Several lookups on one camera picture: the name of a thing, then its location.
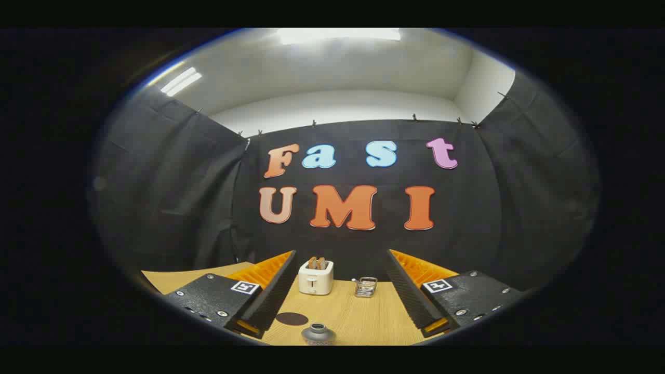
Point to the dark brown round coaster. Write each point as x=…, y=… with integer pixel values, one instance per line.
x=292, y=319

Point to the white toaster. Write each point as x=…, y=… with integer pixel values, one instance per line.
x=316, y=280

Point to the black backdrop cloth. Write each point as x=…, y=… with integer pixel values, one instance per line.
x=467, y=208

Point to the wooden table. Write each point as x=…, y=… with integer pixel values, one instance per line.
x=358, y=317

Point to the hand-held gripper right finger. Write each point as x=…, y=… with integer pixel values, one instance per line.
x=410, y=296

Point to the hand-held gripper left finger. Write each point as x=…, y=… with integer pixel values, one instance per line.
x=270, y=296

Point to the silver juice bottle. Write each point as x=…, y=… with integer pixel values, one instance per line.
x=318, y=335

